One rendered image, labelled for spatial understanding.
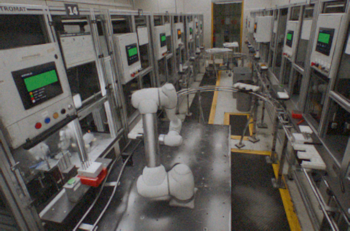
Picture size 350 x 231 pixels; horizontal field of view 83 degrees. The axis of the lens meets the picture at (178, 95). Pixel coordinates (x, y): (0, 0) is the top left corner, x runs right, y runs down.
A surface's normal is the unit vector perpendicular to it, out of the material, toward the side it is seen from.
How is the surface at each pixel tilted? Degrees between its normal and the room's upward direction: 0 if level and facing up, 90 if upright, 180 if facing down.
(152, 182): 62
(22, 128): 90
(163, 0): 90
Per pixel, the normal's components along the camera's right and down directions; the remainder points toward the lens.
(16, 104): 0.97, 0.03
